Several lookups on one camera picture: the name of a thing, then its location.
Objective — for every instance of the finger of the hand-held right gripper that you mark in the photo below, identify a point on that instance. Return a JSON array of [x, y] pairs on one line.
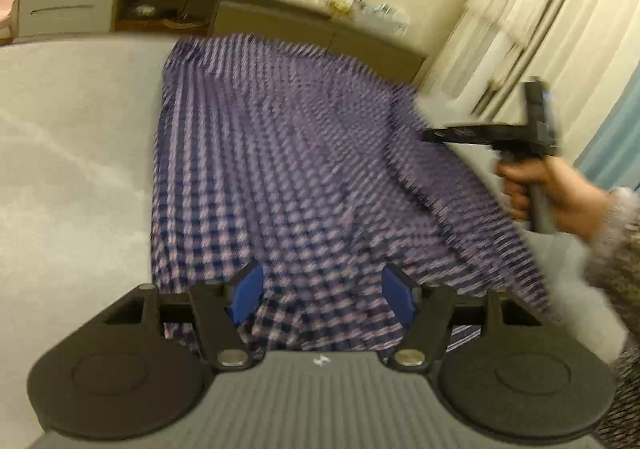
[[457, 134]]

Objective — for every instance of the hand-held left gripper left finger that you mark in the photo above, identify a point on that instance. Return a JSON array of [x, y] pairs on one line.
[[247, 289]]

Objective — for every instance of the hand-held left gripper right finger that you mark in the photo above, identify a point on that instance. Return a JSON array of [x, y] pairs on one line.
[[397, 294]]

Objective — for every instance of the purple checked shirt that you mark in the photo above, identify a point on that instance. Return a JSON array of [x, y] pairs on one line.
[[280, 169]]

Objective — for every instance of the person's right forearm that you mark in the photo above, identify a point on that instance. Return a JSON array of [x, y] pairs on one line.
[[617, 279]]

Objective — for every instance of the person's right hand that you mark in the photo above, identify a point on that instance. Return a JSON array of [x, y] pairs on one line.
[[565, 199]]

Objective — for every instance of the blue curtain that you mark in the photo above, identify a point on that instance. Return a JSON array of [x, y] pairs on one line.
[[612, 129]]

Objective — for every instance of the cream curtain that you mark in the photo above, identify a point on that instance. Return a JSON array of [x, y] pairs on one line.
[[590, 44]]

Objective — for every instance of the white lace curtain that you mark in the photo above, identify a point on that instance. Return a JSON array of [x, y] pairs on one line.
[[500, 14]]

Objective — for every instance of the clear plastic packets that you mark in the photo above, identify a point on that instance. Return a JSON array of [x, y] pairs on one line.
[[382, 16]]

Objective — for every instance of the small golden packet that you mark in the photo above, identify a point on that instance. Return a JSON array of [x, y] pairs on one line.
[[340, 6]]

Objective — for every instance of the grey wooden low cabinet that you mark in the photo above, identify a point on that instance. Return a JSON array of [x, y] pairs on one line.
[[280, 19]]

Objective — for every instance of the dark clutter in cabinet niche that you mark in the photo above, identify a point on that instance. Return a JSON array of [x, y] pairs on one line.
[[145, 10]]

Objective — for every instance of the pink plastic chair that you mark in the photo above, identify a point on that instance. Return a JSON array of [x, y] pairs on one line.
[[7, 4]]

